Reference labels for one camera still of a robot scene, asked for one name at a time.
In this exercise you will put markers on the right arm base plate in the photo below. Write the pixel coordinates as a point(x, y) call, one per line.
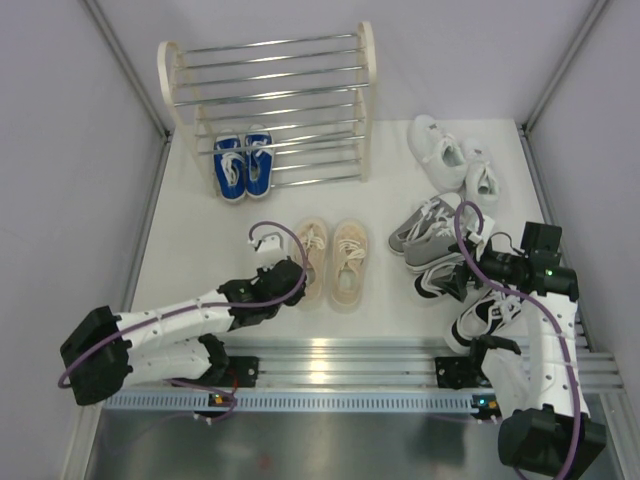
point(457, 372)

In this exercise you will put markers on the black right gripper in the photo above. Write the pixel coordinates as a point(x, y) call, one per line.
point(458, 284)

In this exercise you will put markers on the perforated cable duct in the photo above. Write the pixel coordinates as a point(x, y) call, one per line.
point(256, 401)

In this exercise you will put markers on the grey canvas sneaker front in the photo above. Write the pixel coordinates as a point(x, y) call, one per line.
point(433, 246)

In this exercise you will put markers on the aluminium mounting rail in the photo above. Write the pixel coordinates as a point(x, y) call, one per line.
point(347, 364)

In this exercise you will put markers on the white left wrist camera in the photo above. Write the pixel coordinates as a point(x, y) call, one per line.
point(268, 249)

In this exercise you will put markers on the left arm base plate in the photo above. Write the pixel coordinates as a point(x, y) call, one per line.
point(237, 371)

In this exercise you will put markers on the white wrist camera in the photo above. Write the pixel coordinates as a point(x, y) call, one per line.
point(478, 230)
point(268, 249)

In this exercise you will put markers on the beige lace sneaker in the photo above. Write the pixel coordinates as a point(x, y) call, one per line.
point(313, 234)
point(348, 266)

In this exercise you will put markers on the black white sneaker upper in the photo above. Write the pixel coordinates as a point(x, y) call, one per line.
point(429, 285)

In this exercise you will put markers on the white sneaker right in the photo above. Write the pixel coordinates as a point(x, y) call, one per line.
point(482, 186)

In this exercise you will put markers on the grey canvas sneaker back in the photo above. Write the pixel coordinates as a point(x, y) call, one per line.
point(434, 210)

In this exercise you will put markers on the blue canvas sneaker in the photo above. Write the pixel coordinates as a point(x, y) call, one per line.
point(229, 166)
point(259, 157)

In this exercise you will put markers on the grey canvas sneaker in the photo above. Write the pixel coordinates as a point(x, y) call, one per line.
point(434, 210)
point(433, 246)

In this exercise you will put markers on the white sneaker left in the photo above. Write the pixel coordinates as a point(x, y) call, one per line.
point(438, 153)

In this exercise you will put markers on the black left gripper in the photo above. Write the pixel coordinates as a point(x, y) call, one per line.
point(295, 297)

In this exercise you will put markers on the black white sneaker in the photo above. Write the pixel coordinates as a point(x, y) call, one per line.
point(429, 285)
point(486, 316)

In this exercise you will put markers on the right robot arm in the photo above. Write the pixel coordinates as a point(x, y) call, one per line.
point(546, 425)

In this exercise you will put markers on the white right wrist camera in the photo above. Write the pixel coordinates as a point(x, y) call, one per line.
point(478, 230)

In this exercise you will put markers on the black white sneaker lower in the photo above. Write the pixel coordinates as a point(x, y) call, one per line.
point(486, 316)

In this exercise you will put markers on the cream and chrome shoe rack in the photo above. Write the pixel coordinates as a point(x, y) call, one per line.
point(315, 95)

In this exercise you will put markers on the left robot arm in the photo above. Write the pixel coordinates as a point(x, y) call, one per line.
point(108, 351)

